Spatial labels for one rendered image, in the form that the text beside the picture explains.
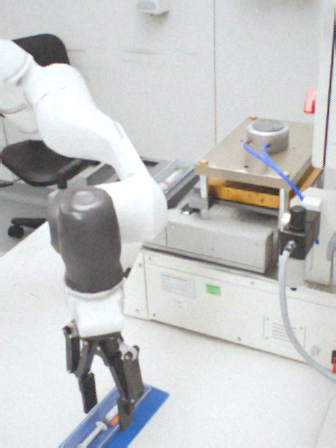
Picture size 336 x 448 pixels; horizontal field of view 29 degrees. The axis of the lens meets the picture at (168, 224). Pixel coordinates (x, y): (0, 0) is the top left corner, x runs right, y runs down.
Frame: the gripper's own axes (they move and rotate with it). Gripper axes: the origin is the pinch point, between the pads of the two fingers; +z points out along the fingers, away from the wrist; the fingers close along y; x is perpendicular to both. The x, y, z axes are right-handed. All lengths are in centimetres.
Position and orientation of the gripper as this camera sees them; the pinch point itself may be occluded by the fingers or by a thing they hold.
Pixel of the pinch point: (107, 404)
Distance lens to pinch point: 111.7
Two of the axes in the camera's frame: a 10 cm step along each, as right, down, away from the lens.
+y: -8.4, -2.4, 4.8
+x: -5.4, 4.3, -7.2
